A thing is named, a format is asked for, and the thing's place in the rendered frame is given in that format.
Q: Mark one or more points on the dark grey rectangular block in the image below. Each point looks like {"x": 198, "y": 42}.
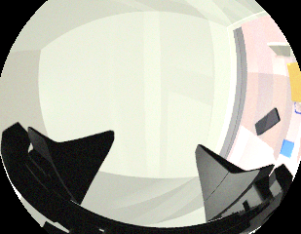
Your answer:
{"x": 267, "y": 122}

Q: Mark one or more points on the pale grey flat panel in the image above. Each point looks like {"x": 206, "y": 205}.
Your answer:
{"x": 282, "y": 49}

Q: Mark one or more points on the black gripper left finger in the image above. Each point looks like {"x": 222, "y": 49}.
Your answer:
{"x": 76, "y": 162}

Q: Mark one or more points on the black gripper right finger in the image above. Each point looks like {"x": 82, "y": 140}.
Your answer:
{"x": 222, "y": 182}

